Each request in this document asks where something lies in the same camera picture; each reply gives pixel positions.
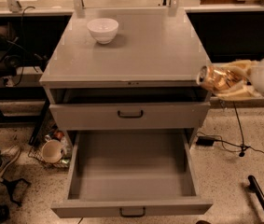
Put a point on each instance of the black power adapter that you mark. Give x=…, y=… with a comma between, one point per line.
x=205, y=141

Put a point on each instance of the closed grey top drawer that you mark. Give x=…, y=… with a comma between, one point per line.
x=105, y=117

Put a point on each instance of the white sneaker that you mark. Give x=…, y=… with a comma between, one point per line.
x=7, y=157

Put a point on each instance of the black wire basket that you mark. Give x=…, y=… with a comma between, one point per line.
x=53, y=134

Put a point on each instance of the grey drawer cabinet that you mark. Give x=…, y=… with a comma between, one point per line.
x=154, y=58

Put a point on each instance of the open grey middle drawer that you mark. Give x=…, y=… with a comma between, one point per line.
x=131, y=169

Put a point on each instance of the white ceramic bowl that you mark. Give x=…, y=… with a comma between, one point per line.
x=103, y=30

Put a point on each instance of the orange soda can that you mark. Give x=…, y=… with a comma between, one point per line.
x=214, y=79

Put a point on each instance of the black drawer handle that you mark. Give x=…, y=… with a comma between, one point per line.
x=132, y=212
x=130, y=115

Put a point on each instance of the black middle drawer handle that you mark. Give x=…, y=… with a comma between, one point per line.
x=132, y=212

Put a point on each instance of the black metal bar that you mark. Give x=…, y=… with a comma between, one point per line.
x=255, y=187

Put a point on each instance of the black top drawer handle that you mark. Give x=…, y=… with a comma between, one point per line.
x=130, y=115

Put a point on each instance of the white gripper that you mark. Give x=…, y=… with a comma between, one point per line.
x=252, y=68

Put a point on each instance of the white cup in basket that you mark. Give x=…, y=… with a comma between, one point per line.
x=52, y=151

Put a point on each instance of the black chair base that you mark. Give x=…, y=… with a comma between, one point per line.
x=11, y=188

